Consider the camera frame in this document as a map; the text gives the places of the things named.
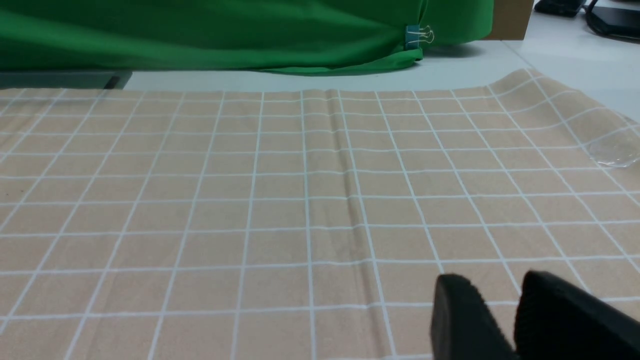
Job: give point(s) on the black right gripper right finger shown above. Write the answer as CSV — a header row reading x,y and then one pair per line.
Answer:
x,y
555,320

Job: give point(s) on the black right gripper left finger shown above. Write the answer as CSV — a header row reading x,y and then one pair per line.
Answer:
x,y
462,326

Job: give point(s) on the clear plastic film piece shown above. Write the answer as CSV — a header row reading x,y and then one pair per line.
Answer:
x,y
614,142

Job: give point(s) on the blue binder clip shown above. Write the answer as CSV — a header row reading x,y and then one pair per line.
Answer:
x,y
415,36

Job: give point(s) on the brown cardboard box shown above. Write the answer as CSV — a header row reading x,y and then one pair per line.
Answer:
x,y
510,20

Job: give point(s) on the green backdrop cloth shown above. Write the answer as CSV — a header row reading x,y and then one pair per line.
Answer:
x,y
295,37

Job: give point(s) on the beige checkered tablecloth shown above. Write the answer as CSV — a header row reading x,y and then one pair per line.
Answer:
x,y
302,225

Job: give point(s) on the dark grey tray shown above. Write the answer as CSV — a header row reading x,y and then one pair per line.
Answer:
x,y
92,80

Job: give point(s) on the black device with cables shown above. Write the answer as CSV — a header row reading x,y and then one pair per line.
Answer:
x,y
615,23

